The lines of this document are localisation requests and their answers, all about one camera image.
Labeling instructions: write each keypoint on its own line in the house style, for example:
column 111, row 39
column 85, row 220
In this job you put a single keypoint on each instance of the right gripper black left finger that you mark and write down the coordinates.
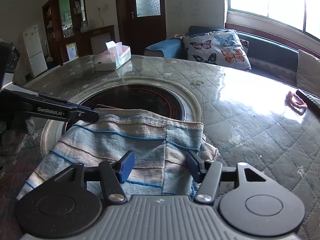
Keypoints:
column 113, row 175

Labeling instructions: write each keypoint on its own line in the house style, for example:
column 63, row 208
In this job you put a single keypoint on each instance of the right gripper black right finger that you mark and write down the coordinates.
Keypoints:
column 207, row 174

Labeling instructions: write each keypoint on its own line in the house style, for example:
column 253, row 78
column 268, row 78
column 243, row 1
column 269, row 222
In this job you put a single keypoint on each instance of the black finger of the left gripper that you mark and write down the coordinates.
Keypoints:
column 29, row 103

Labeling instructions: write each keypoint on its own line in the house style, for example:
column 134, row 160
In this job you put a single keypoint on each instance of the blue beige striped cloth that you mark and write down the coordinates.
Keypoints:
column 159, row 144

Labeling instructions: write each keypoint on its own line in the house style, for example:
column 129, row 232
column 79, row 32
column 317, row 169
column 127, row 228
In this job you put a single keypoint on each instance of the white refrigerator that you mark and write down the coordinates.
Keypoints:
column 32, row 43

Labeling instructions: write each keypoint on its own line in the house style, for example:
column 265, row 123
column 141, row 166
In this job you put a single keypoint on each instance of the grey quilted star table cover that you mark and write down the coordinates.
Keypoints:
column 244, row 115

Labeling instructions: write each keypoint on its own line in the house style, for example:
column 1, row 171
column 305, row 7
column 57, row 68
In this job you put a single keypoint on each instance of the dark wooden display cabinet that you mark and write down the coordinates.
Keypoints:
column 62, row 20

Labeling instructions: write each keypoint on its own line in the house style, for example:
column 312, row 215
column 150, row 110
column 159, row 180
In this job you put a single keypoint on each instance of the dark wooden side table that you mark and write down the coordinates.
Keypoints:
column 92, row 42

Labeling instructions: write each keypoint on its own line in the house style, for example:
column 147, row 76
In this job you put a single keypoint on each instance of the round black table heater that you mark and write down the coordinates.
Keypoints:
column 166, row 98

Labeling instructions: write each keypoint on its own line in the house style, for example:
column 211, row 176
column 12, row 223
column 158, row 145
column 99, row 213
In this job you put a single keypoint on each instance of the white pink tissue box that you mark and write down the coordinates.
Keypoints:
column 115, row 55

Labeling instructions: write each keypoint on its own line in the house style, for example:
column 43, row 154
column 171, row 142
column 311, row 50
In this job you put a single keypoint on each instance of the pink small object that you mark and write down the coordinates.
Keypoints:
column 296, row 103

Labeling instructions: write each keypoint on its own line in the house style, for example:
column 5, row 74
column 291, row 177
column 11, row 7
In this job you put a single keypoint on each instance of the butterfly print pillow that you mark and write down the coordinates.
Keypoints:
column 222, row 48

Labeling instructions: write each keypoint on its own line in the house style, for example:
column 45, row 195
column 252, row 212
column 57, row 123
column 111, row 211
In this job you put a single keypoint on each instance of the black remote control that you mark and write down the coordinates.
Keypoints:
column 312, row 104

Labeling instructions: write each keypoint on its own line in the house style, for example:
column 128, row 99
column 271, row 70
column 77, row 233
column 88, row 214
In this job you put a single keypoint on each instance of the blue cushion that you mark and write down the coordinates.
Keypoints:
column 170, row 48

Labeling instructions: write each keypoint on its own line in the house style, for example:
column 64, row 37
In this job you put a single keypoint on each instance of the dark teal sofa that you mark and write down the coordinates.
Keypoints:
column 267, row 58

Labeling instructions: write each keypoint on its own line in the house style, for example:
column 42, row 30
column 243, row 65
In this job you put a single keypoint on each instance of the dark wooden door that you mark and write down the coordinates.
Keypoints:
column 141, row 23

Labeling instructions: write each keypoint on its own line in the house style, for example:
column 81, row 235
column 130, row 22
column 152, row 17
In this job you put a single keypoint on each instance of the large bright window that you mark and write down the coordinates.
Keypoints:
column 302, row 15

